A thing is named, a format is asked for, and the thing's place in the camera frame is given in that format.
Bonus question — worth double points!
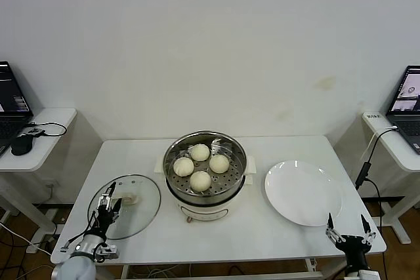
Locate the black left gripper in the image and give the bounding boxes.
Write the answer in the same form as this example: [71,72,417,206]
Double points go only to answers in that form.
[93,182,122,237]

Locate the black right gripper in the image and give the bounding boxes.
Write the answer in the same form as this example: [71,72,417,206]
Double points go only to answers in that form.
[325,213,377,273]

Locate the round glass pot lid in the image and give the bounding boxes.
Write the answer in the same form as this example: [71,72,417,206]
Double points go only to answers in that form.
[87,174,162,240]

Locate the white steamed baozi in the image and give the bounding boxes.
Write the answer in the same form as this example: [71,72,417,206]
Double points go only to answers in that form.
[209,154,230,174]
[189,170,213,193]
[173,157,195,177]
[190,144,211,162]

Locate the stainless steel steamer basket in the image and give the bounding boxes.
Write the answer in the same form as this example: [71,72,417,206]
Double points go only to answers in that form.
[163,130,249,198]

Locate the white round plate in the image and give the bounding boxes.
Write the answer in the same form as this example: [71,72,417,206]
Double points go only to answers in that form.
[264,160,344,228]

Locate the white side table with mouse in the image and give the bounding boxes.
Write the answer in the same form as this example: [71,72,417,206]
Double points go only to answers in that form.
[0,107,78,233]

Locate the white side table with label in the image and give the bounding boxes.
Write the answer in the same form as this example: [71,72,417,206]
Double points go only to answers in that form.
[362,111,420,245]

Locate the cream electric cooking pot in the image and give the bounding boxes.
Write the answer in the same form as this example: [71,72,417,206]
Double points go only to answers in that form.
[154,155,257,225]

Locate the black computer mouse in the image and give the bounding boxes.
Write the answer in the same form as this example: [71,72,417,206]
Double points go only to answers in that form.
[10,134,35,156]

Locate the black laptop dark screen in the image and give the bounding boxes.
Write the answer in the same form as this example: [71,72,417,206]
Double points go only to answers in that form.
[0,60,35,158]

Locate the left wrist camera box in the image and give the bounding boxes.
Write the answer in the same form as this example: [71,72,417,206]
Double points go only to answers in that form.
[98,245,119,260]

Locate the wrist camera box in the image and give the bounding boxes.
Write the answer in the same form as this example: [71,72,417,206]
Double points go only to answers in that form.
[98,245,119,260]
[346,270,378,280]

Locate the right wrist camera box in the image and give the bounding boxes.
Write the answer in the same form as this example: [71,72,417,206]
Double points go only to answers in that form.
[346,270,378,280]

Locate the black cable with adapter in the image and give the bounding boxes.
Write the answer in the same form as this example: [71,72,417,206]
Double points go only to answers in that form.
[355,128,400,228]

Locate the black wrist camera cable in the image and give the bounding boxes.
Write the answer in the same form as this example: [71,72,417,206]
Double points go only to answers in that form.
[60,210,98,254]

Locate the white cable bundle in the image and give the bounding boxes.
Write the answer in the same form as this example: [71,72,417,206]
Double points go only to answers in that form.
[144,266,172,278]

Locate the white flat cable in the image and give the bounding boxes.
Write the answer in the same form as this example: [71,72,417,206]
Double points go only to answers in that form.
[360,125,400,162]

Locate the black looped usb cable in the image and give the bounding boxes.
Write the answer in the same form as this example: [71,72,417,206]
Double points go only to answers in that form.
[24,121,68,137]

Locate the grey laptop camera views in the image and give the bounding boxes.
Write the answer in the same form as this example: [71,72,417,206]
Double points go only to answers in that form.
[385,65,420,155]

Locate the white main table frame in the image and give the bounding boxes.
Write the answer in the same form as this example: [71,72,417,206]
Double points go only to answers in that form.
[121,262,329,280]

